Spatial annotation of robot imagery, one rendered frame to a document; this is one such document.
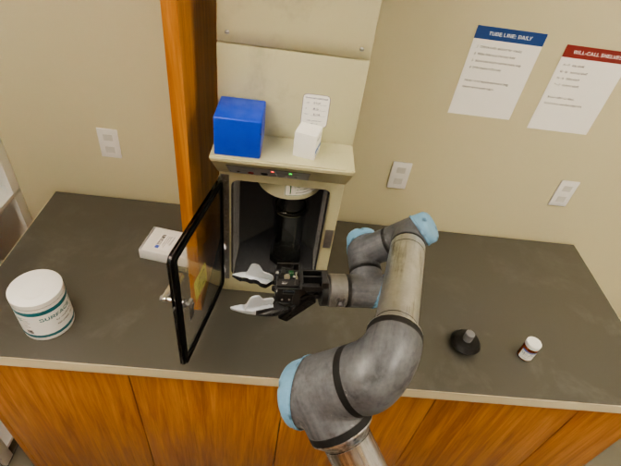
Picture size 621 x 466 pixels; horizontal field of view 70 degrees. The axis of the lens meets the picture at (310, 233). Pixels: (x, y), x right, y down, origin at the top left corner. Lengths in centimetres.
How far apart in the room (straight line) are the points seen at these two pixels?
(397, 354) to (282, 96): 61
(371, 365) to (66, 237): 126
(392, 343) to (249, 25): 67
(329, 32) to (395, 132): 68
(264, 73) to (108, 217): 95
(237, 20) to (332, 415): 75
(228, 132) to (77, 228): 91
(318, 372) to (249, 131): 50
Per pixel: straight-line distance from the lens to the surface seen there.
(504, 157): 174
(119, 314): 144
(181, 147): 103
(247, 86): 103
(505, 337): 158
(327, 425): 77
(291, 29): 98
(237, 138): 97
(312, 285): 98
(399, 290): 82
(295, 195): 119
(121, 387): 150
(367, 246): 103
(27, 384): 162
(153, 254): 154
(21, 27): 168
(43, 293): 135
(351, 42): 99
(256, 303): 97
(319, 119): 105
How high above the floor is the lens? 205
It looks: 42 degrees down
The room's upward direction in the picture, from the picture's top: 9 degrees clockwise
